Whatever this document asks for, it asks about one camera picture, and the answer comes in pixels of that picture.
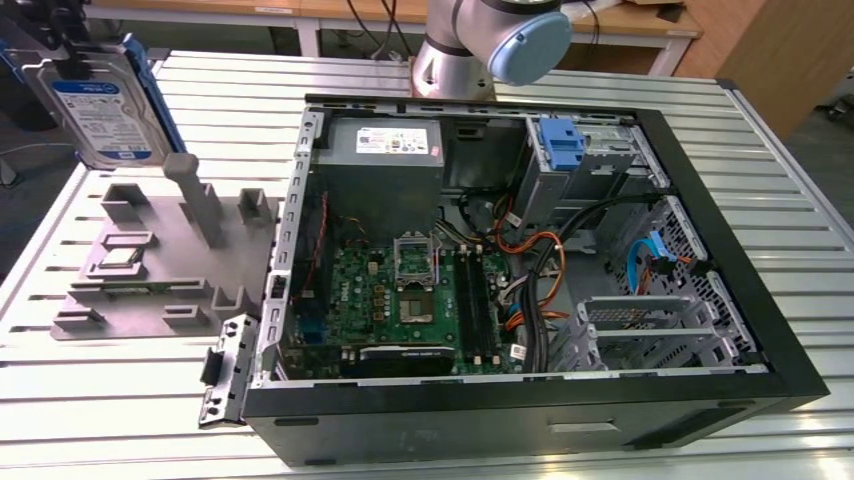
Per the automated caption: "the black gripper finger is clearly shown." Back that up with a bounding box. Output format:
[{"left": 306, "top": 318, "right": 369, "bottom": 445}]
[{"left": 50, "top": 0, "right": 93, "bottom": 81}]

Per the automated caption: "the hard disk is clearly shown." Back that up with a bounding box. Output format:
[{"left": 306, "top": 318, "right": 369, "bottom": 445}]
[{"left": 0, "top": 32, "right": 189, "bottom": 172}]

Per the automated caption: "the light blue wire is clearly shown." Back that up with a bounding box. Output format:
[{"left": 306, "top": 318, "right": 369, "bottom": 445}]
[{"left": 626, "top": 234, "right": 709, "bottom": 297}]

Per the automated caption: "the power wire with black plug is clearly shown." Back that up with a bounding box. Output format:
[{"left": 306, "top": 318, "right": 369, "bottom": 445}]
[{"left": 640, "top": 252, "right": 710, "bottom": 296}]

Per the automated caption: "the grey metal disk bay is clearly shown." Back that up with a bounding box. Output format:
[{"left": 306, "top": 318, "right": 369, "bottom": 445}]
[{"left": 566, "top": 294, "right": 760, "bottom": 374}]

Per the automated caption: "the silver CPU chip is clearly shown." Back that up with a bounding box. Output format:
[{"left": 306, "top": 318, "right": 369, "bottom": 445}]
[{"left": 97, "top": 248, "right": 143, "bottom": 266}]

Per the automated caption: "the grey parts rack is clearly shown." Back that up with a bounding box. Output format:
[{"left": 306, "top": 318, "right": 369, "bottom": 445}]
[{"left": 50, "top": 153, "right": 286, "bottom": 344}]

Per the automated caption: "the green RAM stick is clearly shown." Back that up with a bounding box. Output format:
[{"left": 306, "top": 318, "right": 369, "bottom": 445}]
[{"left": 99, "top": 282, "right": 175, "bottom": 297}]

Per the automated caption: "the grey Dell power supply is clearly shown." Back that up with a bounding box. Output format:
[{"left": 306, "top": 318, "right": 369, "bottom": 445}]
[{"left": 311, "top": 117, "right": 447, "bottom": 249}]

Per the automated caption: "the metal socket cover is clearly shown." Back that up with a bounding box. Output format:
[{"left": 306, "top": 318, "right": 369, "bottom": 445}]
[{"left": 391, "top": 233, "right": 443, "bottom": 290}]

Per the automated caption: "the green motherboard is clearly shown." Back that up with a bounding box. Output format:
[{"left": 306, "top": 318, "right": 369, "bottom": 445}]
[{"left": 286, "top": 239, "right": 529, "bottom": 379}]

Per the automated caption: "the CPU socket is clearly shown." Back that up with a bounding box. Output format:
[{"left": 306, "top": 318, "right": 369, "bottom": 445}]
[{"left": 398, "top": 294, "right": 443, "bottom": 326}]

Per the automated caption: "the blue plastic drive latch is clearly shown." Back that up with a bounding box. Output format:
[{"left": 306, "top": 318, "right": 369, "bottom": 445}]
[{"left": 540, "top": 118, "right": 586, "bottom": 171}]

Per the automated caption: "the grey metal drive cage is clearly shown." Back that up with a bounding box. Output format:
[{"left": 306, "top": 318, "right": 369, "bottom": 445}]
[{"left": 520, "top": 117, "right": 669, "bottom": 231}]

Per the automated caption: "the black RAM slot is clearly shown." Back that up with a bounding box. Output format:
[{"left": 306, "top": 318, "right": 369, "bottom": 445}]
[
  {"left": 473, "top": 243, "right": 504, "bottom": 365},
  {"left": 455, "top": 243, "right": 486, "bottom": 365}
]

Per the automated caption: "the black graphics card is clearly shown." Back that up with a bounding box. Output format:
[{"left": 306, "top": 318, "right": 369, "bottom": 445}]
[{"left": 343, "top": 344, "right": 459, "bottom": 379}]

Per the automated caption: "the black open PC case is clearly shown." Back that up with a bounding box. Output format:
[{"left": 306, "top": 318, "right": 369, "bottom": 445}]
[{"left": 241, "top": 92, "right": 833, "bottom": 469}]

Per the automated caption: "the brown wooden cabinet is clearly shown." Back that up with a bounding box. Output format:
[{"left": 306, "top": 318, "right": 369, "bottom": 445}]
[{"left": 717, "top": 0, "right": 854, "bottom": 144}]

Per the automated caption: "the blue floor cable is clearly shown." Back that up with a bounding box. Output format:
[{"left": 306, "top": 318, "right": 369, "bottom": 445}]
[{"left": 0, "top": 141, "right": 73, "bottom": 161}]

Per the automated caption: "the grey hinged card bracket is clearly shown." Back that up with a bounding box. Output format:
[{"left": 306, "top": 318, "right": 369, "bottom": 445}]
[{"left": 198, "top": 313, "right": 262, "bottom": 431}]

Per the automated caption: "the orange red wire bundle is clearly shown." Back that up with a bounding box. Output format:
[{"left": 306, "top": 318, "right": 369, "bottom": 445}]
[{"left": 497, "top": 227, "right": 569, "bottom": 321}]

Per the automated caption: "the black cable bundle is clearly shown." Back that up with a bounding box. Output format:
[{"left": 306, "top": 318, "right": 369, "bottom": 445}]
[{"left": 522, "top": 192, "right": 673, "bottom": 374}]

